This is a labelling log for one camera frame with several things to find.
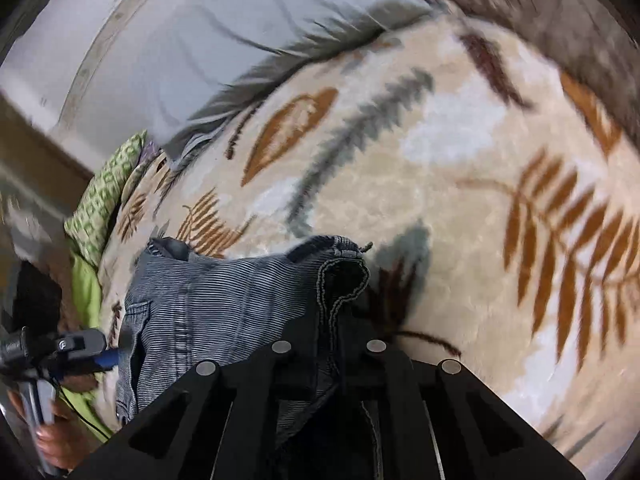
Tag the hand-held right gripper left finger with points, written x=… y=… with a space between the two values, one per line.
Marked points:
x=295 y=365

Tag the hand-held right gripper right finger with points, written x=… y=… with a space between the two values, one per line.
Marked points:
x=400 y=385

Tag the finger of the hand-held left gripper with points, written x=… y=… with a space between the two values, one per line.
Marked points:
x=107 y=359

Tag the blue-grey pants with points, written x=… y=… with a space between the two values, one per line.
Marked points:
x=225 y=300

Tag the person's left hand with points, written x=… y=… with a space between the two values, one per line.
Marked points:
x=65 y=445

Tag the lime green bed sheet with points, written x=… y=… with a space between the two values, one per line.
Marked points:
x=87 y=290

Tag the green patterned pillow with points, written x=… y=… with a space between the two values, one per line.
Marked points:
x=100 y=210

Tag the beige leaf print blanket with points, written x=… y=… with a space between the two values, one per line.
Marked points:
x=450 y=210

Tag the brown wooden furniture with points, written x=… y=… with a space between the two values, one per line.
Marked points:
x=35 y=160

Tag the light grey pillow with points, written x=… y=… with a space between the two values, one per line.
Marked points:
x=280 y=10

